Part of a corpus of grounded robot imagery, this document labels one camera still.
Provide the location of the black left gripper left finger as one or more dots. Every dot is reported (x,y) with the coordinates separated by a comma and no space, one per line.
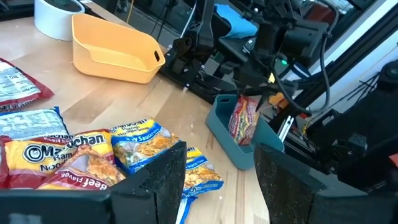
(140,202)

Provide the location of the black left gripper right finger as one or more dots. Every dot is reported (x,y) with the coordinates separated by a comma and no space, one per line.
(289,193)

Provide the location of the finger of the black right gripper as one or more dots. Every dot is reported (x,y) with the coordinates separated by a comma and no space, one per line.
(262,100)
(241,89)

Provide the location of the blue noodle pack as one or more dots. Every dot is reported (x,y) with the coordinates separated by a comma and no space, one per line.
(140,143)
(199,174)
(31,123)

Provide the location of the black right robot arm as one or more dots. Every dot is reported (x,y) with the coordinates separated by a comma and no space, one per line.
(304,40)

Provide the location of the dark tray with snack packets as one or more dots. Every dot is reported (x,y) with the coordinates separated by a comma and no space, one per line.
(224,137)

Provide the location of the blue cloth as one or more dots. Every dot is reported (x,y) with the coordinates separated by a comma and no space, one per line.
(239,21)

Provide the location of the yellow plastic bin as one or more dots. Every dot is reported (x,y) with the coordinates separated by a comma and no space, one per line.
(93,67)

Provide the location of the potted plant white pot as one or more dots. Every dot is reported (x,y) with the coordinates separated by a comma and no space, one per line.
(53,25)

